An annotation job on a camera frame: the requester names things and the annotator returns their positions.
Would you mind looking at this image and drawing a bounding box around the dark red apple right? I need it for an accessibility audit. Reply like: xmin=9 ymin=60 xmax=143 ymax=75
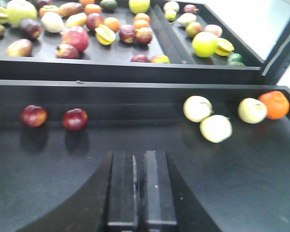
xmin=62 ymin=108 xmax=88 ymax=131

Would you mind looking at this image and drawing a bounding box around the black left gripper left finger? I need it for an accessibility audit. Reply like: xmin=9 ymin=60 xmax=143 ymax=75
xmin=21 ymin=151 xmax=138 ymax=232

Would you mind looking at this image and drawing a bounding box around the pale pear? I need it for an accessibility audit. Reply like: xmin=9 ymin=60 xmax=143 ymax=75
xmin=183 ymin=96 xmax=213 ymax=122
xmin=238 ymin=98 xmax=267 ymax=124
xmin=200 ymin=115 xmax=232 ymax=143

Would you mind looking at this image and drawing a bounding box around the orange tangerine with knob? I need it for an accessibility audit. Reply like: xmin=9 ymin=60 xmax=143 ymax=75
xmin=258 ymin=90 xmax=290 ymax=120

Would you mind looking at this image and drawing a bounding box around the pale pear right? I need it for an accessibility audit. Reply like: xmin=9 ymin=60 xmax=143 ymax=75
xmin=238 ymin=98 xmax=267 ymax=124

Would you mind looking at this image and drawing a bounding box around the green apple right tray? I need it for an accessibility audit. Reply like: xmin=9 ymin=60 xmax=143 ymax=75
xmin=192 ymin=32 xmax=218 ymax=58

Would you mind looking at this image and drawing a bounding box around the pale pear centre lower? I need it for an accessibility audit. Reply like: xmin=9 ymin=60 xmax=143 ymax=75
xmin=200 ymin=115 xmax=232 ymax=143

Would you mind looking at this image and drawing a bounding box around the pale pear centre upper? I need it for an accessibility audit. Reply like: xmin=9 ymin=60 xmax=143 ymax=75
xmin=183 ymin=96 xmax=213 ymax=122

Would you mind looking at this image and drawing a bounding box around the green apple tray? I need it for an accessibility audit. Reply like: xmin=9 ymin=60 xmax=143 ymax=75
xmin=192 ymin=32 xmax=218 ymax=58
xmin=7 ymin=0 xmax=38 ymax=27

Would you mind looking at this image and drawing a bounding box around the yellow starfruit right tray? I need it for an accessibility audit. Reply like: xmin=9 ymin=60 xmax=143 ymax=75
xmin=215 ymin=38 xmax=234 ymax=57

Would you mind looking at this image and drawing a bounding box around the yellow green pomelo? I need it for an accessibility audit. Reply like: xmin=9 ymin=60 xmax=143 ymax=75
xmin=129 ymin=0 xmax=150 ymax=14

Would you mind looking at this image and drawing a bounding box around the dark red apple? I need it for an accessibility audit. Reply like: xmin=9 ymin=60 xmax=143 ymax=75
xmin=20 ymin=105 xmax=48 ymax=128
xmin=62 ymin=108 xmax=88 ymax=131

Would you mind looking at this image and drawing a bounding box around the green apple left tray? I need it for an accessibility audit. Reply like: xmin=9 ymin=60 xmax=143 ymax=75
xmin=7 ymin=0 xmax=38 ymax=27

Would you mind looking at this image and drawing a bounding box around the dark red apple left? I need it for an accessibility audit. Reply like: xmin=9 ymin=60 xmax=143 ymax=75
xmin=20 ymin=105 xmax=48 ymax=128

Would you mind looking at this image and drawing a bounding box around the large red apple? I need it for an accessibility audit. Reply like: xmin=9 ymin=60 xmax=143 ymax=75
xmin=61 ymin=26 xmax=89 ymax=52

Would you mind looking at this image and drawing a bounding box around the black fruit display shelf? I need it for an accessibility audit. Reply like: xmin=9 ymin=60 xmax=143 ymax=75
xmin=0 ymin=0 xmax=290 ymax=232

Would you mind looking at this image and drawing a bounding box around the yellow starfruit centre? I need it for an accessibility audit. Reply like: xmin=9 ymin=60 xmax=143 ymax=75
xmin=95 ymin=24 xmax=116 ymax=45

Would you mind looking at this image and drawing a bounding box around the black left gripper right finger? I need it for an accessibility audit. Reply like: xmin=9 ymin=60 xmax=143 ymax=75
xmin=139 ymin=150 xmax=221 ymax=232

